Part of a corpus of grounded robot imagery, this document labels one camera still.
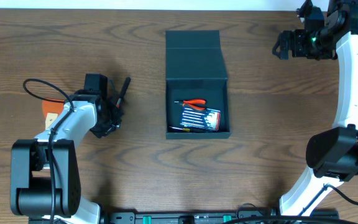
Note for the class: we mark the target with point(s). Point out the blue precision screwdriver set case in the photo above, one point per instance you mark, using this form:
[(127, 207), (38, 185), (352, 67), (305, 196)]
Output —
[(208, 119)]

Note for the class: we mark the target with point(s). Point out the red handled pliers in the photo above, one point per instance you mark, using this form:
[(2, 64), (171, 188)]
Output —
[(193, 104)]

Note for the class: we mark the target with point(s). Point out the small claw hammer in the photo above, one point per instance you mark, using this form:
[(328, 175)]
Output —
[(123, 92)]

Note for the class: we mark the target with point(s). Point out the orange scraper wooden handle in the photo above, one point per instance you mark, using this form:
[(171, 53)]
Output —
[(52, 108)]

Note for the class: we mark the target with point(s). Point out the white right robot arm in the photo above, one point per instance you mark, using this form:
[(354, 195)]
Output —
[(331, 156)]

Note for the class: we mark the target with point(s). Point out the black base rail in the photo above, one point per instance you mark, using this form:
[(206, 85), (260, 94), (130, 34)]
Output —
[(182, 218)]

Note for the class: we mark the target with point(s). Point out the black gift box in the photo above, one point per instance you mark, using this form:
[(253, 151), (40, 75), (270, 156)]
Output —
[(195, 69)]

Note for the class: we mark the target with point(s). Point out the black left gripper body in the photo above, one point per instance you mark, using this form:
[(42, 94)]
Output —
[(114, 113)]

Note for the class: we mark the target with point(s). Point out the black yellow screwdriver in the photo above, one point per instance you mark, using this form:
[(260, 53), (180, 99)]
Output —
[(190, 130)]

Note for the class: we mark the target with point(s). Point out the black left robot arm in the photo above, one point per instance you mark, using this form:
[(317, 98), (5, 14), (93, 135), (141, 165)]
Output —
[(45, 180)]

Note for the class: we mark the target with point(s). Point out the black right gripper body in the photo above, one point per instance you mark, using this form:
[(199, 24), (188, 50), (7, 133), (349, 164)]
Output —
[(317, 45)]

